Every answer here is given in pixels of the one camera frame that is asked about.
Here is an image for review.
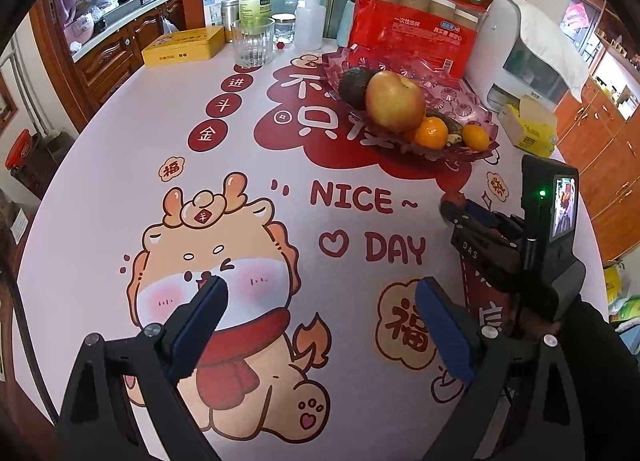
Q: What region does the small red fruit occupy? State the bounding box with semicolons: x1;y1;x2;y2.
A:
440;191;466;210

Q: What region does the orange tangerine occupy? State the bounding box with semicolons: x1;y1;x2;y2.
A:
412;116;449;151
461;124;491;152

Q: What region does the red-yellow apple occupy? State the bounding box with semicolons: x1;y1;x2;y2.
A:
366;71;426;134

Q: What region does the dark avocado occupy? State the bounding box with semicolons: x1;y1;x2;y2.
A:
338;66;376;111

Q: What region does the overripe brown banana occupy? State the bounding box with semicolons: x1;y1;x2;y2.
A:
425;111;463;139

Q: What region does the yellow tissue box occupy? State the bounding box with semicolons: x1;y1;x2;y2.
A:
498;96;558;158

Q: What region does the pink glass fruit bowl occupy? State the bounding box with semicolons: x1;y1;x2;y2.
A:
321;44;498;162

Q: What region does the white countertop appliance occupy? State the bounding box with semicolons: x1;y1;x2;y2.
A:
464;0;576;111

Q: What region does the white cloth on appliance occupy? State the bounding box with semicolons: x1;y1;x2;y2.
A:
510;0;589;101

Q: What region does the red paper cup package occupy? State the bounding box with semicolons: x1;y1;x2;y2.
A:
348;0;486;78

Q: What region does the white plastic bottle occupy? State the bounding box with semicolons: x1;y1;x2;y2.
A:
294;0;326;51

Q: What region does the small glass jar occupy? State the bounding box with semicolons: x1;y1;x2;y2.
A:
272;13;296;47

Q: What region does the clear drinking glass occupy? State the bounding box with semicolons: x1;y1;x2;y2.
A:
232;18;274;68

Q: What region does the small metal can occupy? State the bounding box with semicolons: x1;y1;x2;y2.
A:
220;0;240;43

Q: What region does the yellow flat box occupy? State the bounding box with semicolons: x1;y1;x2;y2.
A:
142;25;226;68

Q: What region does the white carton box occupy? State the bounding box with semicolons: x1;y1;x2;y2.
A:
202;0;225;28

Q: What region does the wooden wall cabinet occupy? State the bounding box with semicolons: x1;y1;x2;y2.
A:
555;78;639;264

